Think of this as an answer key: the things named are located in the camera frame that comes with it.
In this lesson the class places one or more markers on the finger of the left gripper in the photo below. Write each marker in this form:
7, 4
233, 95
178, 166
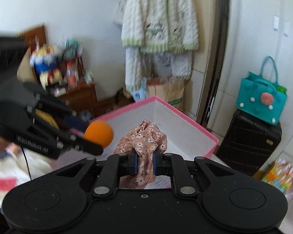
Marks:
75, 142
48, 103

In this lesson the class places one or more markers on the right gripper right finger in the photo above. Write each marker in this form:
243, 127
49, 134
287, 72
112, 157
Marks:
175, 167

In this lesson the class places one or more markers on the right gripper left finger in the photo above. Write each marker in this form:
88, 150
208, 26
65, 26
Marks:
110, 172

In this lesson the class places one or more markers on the orange egg sponge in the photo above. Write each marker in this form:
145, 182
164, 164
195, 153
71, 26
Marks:
99, 132

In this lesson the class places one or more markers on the pink cardboard box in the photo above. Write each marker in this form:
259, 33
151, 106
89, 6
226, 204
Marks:
185, 137

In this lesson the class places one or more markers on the cluttered toys on cabinet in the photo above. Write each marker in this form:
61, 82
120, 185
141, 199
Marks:
60, 67

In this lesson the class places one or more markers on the brown paper shopping bag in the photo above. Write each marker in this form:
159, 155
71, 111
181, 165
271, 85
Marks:
169, 89

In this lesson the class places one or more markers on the black suitcase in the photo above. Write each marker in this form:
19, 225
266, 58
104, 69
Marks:
248, 143

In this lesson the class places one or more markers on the teal felt tote bag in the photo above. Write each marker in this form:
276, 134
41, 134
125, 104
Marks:
260, 97

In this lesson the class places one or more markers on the colourful snack package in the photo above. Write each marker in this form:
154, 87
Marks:
280, 175

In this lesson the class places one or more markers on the white knitted cardigan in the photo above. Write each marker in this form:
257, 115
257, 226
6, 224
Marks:
160, 25

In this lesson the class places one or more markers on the black clothes rack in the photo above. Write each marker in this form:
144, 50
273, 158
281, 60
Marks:
216, 53

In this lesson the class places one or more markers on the wall switch box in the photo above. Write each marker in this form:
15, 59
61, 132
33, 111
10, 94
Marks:
277, 25

